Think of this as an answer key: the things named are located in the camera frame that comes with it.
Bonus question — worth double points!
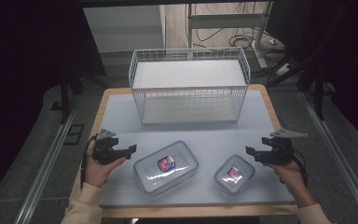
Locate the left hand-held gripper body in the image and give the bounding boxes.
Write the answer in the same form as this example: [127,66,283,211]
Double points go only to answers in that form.
[91,128,129,166]

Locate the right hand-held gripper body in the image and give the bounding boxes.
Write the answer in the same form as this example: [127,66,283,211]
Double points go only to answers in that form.
[260,128,310,166]

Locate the small clear plastic food container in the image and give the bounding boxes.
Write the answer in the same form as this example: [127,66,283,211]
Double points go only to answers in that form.
[213,154,256,198]

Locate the large clear plastic food container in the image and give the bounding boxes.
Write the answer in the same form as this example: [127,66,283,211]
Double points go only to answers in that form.
[132,140,200,198]

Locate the white wire rack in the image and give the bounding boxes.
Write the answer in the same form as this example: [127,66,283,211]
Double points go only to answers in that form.
[128,47,252,126]

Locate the person's left hand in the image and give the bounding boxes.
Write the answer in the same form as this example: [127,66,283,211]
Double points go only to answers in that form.
[83,146,127,189]

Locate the person's right hand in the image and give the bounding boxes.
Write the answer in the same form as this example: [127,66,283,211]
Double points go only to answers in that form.
[263,157,317,209]

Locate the black floor plate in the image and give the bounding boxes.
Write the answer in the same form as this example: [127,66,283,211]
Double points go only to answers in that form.
[62,123,85,146]

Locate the black metal stand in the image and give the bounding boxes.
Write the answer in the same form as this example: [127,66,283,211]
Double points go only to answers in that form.
[266,51,328,121]
[58,69,110,125]

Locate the wooden table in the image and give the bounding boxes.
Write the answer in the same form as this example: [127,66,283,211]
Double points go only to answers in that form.
[69,83,300,218]

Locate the white power strip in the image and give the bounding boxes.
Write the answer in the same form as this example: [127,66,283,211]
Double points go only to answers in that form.
[274,63,292,77]

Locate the black curtain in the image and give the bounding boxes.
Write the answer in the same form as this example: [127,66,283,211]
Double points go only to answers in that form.
[0,0,107,213]
[265,0,358,152]

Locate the grey cabinet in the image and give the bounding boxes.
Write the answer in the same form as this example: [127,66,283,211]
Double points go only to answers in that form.
[83,4,166,54]

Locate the right hand-held gripper black cable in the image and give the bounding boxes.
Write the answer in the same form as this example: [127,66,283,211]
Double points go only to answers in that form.
[279,148,310,189]

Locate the aluminium rail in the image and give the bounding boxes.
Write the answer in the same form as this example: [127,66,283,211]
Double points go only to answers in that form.
[13,92,82,224]
[300,91,358,224]

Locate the black floor cables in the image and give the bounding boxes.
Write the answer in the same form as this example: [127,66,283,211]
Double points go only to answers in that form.
[195,27,287,54]

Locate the white metal desk frame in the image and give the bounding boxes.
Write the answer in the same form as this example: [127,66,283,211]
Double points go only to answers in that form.
[186,1,274,70]

